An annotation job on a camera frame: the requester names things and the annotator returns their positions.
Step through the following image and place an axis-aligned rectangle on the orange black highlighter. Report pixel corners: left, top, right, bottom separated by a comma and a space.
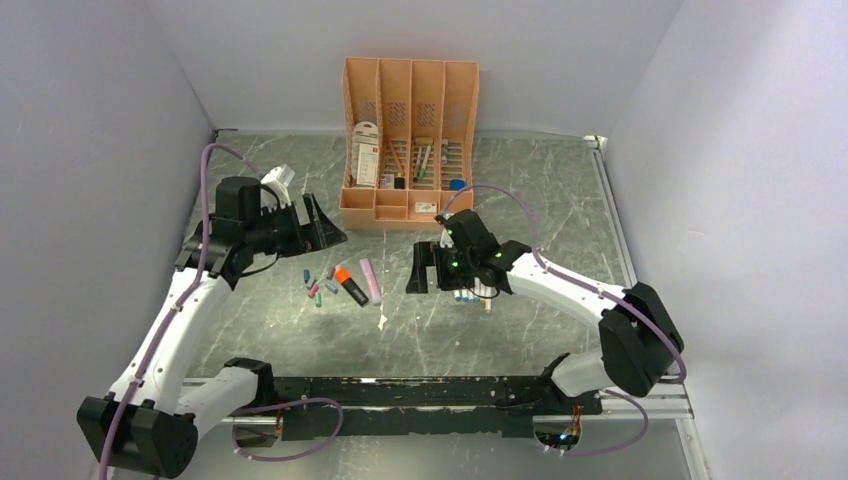
334, 267, 369, 307

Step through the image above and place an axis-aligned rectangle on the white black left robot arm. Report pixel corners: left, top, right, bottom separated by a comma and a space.
77, 176, 347, 479

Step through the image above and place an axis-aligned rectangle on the white packaged item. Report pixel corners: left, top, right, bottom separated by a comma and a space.
351, 121, 380, 188

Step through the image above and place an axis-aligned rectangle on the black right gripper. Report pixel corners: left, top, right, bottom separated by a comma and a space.
406, 240, 477, 293

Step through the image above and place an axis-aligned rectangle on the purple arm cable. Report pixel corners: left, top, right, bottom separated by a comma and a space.
440, 184, 688, 458
97, 142, 344, 480

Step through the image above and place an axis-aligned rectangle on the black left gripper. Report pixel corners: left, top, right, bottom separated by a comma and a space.
246, 192, 348, 259

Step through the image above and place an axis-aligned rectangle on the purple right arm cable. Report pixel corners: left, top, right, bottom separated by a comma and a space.
440, 184, 688, 458

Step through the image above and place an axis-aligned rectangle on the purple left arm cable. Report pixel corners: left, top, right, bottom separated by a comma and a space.
97, 142, 344, 480

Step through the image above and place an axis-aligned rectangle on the pink highlighter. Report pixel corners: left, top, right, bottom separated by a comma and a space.
359, 258, 382, 305

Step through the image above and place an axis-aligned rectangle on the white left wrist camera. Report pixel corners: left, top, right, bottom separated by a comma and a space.
261, 164, 295, 203

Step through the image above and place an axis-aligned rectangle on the orange plastic desk organizer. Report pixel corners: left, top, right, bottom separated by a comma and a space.
339, 57, 480, 231

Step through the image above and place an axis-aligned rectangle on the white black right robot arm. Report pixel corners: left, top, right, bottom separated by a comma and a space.
406, 209, 684, 414

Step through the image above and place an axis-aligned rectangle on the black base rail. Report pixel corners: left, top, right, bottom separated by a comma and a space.
210, 374, 604, 442

